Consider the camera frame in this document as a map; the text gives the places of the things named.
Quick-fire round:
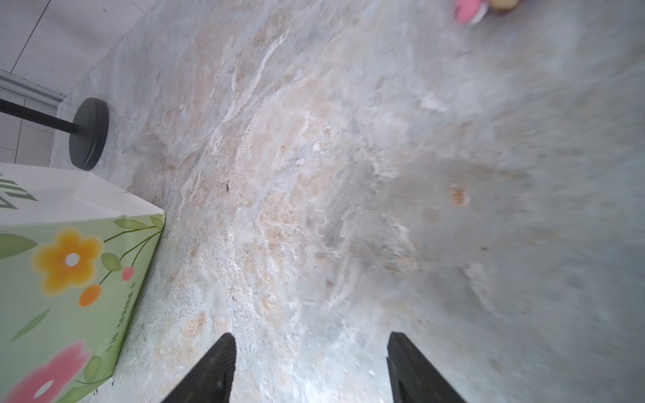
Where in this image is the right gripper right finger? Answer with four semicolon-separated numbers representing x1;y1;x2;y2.
386;332;465;403

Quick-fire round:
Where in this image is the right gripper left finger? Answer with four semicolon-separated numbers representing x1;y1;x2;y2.
163;332;237;403

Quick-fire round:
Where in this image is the white illustrated paper bag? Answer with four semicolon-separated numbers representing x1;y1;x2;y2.
1;163;166;402

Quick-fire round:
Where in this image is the small pink toy on table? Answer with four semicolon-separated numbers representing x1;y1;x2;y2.
455;0;521;25

